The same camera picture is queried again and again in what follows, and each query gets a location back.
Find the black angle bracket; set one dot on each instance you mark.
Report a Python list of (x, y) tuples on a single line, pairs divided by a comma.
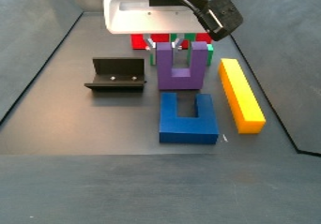
[(118, 73)]

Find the yellow long bar block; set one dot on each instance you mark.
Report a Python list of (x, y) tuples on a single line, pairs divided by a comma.
[(248, 115)]

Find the black wrist camera with cable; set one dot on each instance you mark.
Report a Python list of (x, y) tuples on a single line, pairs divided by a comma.
[(217, 15)]

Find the blue U-shaped block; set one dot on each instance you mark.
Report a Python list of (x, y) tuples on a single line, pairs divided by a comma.
[(197, 129)]

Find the green arch block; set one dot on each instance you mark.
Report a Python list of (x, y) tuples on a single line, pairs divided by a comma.
[(210, 49)]

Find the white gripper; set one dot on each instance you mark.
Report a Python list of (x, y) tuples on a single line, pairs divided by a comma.
[(134, 17)]

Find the purple U-shaped block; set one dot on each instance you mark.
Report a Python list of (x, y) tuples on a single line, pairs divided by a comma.
[(181, 78)]

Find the red slotted board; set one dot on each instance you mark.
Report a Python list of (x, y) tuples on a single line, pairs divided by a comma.
[(139, 44)]

